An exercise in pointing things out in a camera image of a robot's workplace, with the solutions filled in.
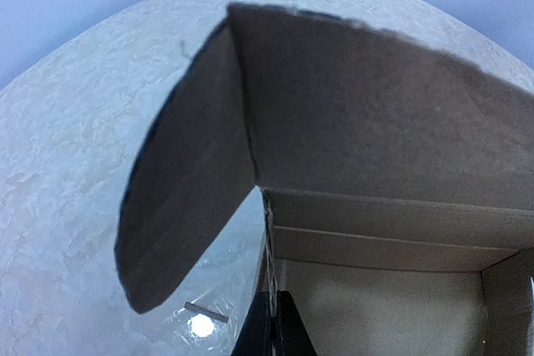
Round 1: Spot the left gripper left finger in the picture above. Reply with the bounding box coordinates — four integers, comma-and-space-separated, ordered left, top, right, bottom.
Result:
231, 292, 273, 356

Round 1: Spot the brown cardboard paper box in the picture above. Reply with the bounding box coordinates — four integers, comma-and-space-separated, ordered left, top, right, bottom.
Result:
114, 3, 533, 355

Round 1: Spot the small dark stick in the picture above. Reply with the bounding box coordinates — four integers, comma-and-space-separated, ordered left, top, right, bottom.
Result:
184, 302, 229, 323

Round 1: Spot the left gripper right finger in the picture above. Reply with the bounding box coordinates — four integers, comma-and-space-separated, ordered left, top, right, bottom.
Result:
275, 290, 317, 356

